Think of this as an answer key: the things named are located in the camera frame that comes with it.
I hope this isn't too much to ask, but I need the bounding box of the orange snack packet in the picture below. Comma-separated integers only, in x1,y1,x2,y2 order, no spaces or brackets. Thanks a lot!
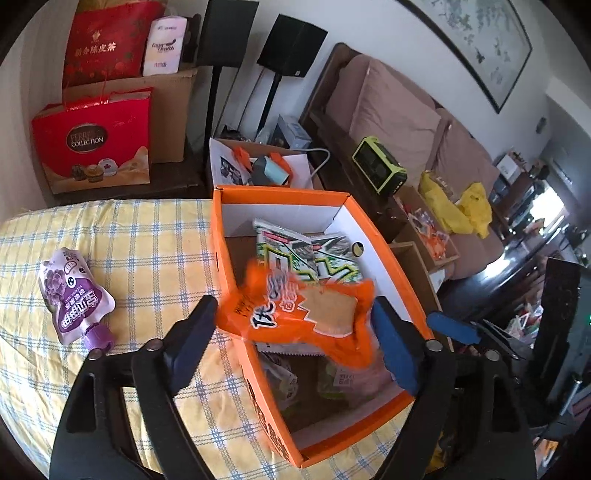
215,260,377,369

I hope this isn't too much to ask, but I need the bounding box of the purple grape jelly pouch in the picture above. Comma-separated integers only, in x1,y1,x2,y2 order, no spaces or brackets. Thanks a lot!
37,247,116,352

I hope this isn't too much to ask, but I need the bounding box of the green white seaweed packet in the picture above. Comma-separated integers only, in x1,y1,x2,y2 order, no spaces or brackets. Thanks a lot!
252,219,363,284

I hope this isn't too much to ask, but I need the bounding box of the yellow plastic bag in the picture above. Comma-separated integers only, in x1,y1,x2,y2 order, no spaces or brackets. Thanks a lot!
419,170,493,239

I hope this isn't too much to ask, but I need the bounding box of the orange cardboard box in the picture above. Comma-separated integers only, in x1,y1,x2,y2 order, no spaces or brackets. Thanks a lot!
211,186,432,468

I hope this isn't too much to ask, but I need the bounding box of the green yellow radio box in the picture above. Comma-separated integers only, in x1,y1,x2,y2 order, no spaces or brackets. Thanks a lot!
352,136,408,197

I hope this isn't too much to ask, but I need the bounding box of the yellow blue plaid tablecloth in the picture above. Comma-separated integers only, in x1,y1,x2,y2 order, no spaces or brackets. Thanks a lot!
1,200,404,479

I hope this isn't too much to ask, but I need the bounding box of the brown sofa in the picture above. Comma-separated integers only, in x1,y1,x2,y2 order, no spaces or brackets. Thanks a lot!
299,42,509,282

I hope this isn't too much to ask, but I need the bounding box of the white paper bag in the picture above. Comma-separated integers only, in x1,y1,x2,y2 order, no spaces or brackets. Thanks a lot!
208,138,314,190

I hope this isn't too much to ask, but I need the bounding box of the framed ink painting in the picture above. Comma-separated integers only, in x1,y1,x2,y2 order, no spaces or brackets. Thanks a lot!
402,0,533,113

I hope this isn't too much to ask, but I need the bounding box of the red Collection gift bag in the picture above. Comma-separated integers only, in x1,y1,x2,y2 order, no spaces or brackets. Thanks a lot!
31,88,152,194

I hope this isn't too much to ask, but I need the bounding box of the black speaker right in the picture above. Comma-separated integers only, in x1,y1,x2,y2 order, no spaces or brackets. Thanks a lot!
256,14,328,78

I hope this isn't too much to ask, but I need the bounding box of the black speaker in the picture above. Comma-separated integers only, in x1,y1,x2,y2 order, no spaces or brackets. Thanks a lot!
256,14,328,78
197,0,259,68

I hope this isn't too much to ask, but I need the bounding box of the brown cardboard box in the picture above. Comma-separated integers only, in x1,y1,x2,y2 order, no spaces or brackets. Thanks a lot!
62,68,197,163

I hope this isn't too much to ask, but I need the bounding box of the black speaker left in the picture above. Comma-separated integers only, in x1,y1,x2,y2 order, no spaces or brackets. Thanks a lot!
197,0,259,68

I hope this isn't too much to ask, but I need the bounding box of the dark red tea bag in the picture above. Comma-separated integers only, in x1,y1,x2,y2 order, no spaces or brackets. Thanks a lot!
62,1,167,88

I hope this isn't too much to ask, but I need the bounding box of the white pink small bag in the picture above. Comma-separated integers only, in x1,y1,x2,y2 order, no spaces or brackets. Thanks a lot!
142,16,187,77

